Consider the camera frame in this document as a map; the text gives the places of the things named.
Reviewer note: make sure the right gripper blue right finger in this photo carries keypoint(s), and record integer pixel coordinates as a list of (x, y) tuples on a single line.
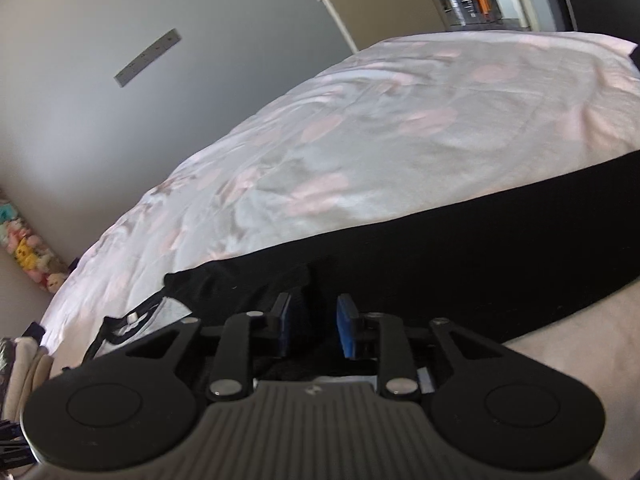
[(378, 339)]

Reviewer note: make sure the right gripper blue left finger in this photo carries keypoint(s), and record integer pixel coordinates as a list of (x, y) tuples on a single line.
[(246, 338)]

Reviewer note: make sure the grey black raglan shirt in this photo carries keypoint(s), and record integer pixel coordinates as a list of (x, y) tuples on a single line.
[(501, 266)]

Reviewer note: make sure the stack of folded clothes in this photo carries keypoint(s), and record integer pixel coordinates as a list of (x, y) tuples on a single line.
[(25, 365)]

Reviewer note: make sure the plush toy column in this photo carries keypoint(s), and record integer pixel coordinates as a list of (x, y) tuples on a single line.
[(31, 253)]

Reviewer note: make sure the pink dotted bed sheet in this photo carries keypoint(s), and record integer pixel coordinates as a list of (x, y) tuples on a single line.
[(408, 125)]

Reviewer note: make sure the grey wall switch panel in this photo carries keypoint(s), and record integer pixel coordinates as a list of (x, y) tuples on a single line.
[(148, 56)]

